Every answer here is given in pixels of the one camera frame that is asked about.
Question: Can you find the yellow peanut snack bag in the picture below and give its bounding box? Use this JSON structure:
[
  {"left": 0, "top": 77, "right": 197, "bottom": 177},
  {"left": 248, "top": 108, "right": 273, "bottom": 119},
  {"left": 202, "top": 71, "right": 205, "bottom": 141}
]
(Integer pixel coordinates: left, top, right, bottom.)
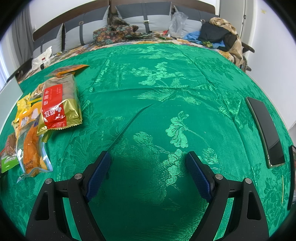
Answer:
[{"left": 11, "top": 93, "right": 42, "bottom": 132}]

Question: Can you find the green brown snack pack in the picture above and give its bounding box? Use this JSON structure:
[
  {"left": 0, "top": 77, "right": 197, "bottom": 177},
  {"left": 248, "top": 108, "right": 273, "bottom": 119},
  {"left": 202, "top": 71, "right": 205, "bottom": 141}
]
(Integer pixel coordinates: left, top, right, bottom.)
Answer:
[{"left": 1, "top": 133, "right": 19, "bottom": 173}]

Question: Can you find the pile of clothes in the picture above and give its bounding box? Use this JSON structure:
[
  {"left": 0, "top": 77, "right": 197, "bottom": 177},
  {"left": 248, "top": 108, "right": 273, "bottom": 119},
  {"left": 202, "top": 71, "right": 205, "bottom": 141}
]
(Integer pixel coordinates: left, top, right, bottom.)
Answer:
[{"left": 198, "top": 17, "right": 255, "bottom": 72}]

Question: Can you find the grey headboard cushion left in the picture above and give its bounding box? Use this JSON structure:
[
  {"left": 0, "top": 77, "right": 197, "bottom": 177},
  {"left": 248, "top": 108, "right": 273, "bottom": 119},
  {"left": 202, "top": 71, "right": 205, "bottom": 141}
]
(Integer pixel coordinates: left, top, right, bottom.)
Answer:
[{"left": 33, "top": 24, "right": 63, "bottom": 58}]

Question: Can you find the dark floral cloth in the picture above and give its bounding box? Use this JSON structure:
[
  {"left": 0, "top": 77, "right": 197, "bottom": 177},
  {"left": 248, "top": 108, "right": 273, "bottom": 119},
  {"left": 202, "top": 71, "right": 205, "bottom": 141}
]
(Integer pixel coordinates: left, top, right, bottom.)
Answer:
[{"left": 93, "top": 18, "right": 154, "bottom": 46}]

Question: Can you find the clear plastic bag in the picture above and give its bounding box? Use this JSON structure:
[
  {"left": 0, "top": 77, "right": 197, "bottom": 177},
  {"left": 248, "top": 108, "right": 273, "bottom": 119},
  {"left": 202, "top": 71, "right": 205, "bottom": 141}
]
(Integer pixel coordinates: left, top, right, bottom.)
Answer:
[{"left": 168, "top": 11, "right": 188, "bottom": 38}]

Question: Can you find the red gold biscuit pack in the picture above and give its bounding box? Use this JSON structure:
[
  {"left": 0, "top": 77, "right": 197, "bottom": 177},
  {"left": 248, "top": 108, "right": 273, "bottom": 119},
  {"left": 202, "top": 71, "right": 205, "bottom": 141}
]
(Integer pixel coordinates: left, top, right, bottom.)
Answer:
[{"left": 37, "top": 73, "right": 82, "bottom": 136}]

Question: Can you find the grey headboard cushion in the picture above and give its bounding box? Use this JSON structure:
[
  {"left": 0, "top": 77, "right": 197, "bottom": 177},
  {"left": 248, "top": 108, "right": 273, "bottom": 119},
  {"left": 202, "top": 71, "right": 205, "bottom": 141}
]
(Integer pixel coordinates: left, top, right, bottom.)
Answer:
[
  {"left": 33, "top": 24, "right": 63, "bottom": 58},
  {"left": 115, "top": 1, "right": 171, "bottom": 33},
  {"left": 64, "top": 6, "right": 109, "bottom": 51}
]

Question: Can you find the grey curtain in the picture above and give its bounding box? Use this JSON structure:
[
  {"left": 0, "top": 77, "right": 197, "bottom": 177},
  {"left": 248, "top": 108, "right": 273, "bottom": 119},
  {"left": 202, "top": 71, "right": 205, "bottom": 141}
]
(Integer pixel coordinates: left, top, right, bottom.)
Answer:
[{"left": 11, "top": 6, "right": 34, "bottom": 65}]

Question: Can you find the orange brown snack pouch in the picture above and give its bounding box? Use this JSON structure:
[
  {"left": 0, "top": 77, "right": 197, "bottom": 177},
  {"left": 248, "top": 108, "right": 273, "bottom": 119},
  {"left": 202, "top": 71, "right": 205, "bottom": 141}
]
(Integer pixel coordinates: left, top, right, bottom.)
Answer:
[{"left": 47, "top": 64, "right": 89, "bottom": 77}]

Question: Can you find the grey headboard cushion middle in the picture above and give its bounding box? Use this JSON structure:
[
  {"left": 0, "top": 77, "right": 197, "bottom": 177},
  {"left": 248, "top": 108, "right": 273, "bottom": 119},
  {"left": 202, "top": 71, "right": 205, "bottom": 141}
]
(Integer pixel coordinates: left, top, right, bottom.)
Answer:
[{"left": 64, "top": 6, "right": 109, "bottom": 51}]

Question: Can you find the white plastic bag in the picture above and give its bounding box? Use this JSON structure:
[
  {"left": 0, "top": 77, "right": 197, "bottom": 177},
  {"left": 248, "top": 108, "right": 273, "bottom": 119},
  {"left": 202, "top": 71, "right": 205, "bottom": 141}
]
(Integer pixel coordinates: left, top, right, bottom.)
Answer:
[{"left": 32, "top": 46, "right": 52, "bottom": 69}]

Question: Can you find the green embroidered bedspread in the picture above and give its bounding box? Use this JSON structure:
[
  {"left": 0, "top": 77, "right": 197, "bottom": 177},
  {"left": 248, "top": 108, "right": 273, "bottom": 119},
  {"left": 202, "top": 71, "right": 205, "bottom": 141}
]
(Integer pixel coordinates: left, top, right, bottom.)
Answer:
[{"left": 1, "top": 44, "right": 292, "bottom": 240}]

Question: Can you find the black smartphone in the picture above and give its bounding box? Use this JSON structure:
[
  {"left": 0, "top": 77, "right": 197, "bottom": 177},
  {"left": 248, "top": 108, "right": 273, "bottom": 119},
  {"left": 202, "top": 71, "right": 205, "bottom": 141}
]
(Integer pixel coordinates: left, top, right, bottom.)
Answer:
[{"left": 246, "top": 97, "right": 285, "bottom": 168}]

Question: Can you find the grey headboard cushion right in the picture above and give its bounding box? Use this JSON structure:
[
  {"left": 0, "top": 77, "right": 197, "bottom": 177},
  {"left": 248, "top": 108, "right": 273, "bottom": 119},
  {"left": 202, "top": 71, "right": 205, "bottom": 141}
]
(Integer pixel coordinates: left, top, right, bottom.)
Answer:
[{"left": 115, "top": 1, "right": 171, "bottom": 33}]

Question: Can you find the orange bread clear bag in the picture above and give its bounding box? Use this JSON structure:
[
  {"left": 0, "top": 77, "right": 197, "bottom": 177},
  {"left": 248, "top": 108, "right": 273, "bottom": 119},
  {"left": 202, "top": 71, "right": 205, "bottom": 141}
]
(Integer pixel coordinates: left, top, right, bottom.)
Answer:
[{"left": 14, "top": 101, "right": 54, "bottom": 183}]

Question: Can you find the blue cloth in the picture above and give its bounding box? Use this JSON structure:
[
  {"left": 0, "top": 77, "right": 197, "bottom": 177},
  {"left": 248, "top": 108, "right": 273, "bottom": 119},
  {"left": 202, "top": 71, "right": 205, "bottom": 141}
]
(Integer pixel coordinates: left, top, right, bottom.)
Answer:
[{"left": 183, "top": 31, "right": 226, "bottom": 49}]

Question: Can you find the floral bed sheet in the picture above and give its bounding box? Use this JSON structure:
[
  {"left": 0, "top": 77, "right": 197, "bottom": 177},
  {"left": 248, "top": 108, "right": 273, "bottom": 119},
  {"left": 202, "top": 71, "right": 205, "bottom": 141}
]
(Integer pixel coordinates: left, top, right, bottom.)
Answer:
[{"left": 17, "top": 34, "right": 234, "bottom": 84}]

